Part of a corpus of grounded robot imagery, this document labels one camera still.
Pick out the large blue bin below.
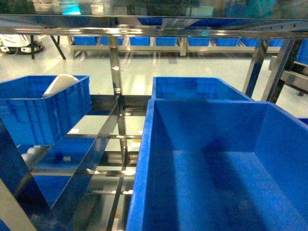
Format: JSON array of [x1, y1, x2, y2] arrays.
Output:
[[0, 75, 92, 146], [126, 99, 308, 231]]

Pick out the white object in bin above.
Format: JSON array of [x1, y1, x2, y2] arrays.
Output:
[[42, 74, 79, 97]]

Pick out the large blue bin right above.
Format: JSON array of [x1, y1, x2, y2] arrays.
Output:
[[126, 99, 308, 231]]

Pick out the stainless steel roller shelf rack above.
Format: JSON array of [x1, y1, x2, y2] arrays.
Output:
[[0, 13, 308, 231]]

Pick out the large blue bin centre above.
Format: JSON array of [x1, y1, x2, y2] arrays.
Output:
[[0, 75, 92, 146]]

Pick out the background rack with blue bins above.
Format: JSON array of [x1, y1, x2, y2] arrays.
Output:
[[67, 35, 284, 57]]

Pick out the far blue bin behind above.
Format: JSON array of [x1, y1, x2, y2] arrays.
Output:
[[152, 77, 253, 101]]

